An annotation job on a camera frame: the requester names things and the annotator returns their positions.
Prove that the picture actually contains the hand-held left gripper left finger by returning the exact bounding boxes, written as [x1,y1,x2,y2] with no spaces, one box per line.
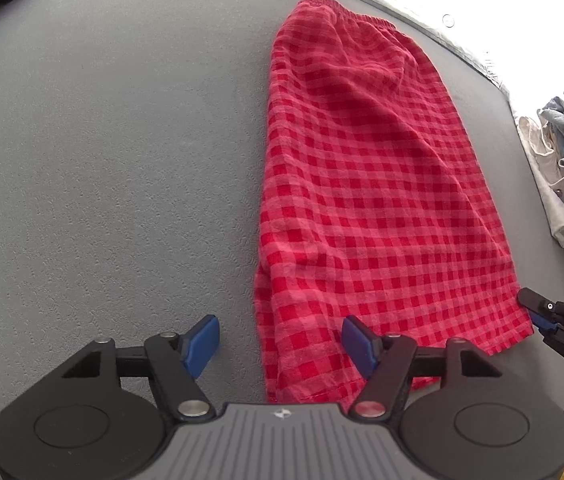
[59,315,221,424]

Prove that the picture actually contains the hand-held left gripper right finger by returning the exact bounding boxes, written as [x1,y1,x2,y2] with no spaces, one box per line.
[342,316,503,422]

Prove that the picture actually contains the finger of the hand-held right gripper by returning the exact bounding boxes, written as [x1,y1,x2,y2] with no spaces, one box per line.
[537,328,564,367]
[516,287,564,334]

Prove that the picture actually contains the red checked pants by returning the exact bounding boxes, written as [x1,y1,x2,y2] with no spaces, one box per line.
[253,0,536,406]

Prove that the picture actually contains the white garment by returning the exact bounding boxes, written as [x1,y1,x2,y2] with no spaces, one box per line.
[514,115,564,256]

